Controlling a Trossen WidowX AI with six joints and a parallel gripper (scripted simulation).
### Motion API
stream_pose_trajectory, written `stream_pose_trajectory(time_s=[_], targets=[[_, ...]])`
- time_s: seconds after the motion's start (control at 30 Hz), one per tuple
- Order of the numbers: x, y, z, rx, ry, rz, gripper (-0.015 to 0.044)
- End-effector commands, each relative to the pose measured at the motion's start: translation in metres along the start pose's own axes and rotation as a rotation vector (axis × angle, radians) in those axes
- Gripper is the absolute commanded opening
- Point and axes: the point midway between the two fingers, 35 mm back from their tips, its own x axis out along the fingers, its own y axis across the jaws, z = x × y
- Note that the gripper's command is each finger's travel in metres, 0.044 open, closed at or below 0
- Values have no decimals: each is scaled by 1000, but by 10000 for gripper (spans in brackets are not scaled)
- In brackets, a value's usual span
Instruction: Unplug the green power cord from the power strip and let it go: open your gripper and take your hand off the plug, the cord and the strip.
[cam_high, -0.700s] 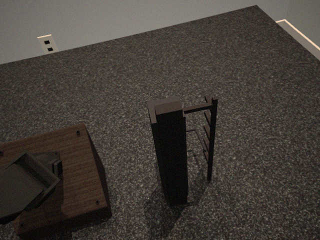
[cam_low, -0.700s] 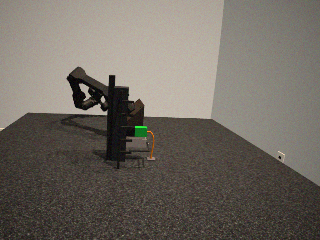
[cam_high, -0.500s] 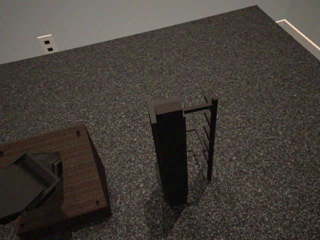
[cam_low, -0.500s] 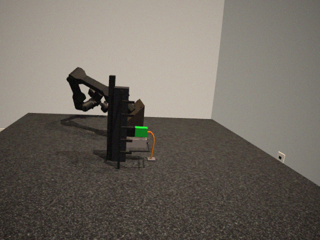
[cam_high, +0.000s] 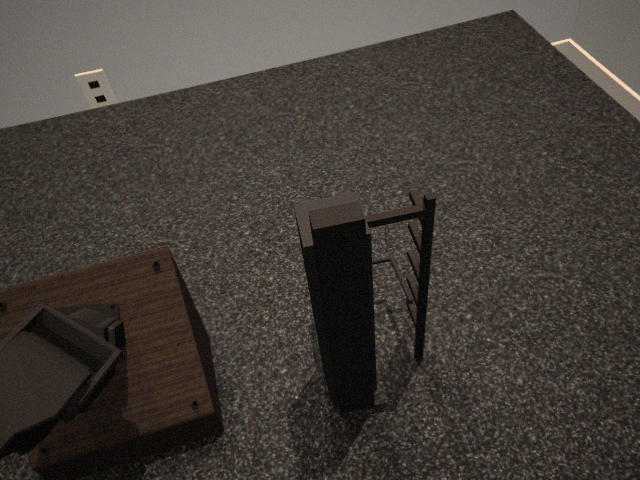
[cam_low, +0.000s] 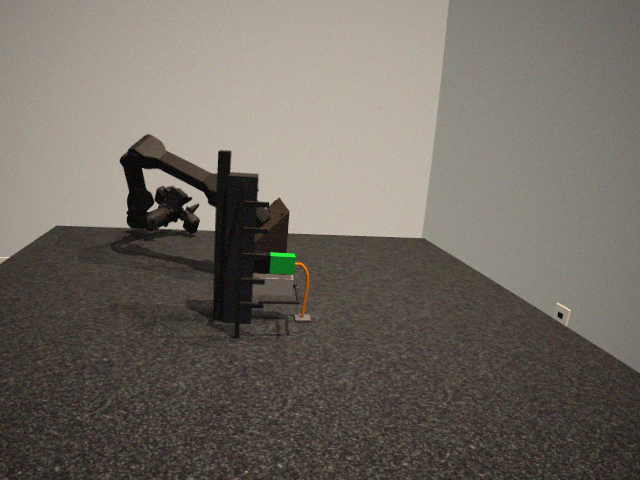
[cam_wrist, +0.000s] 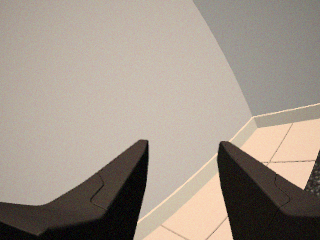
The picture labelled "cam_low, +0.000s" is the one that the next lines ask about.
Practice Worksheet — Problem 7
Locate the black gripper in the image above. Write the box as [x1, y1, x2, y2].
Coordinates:
[154, 186, 200, 234]

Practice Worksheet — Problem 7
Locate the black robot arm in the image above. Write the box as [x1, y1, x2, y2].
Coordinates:
[120, 134, 272, 231]

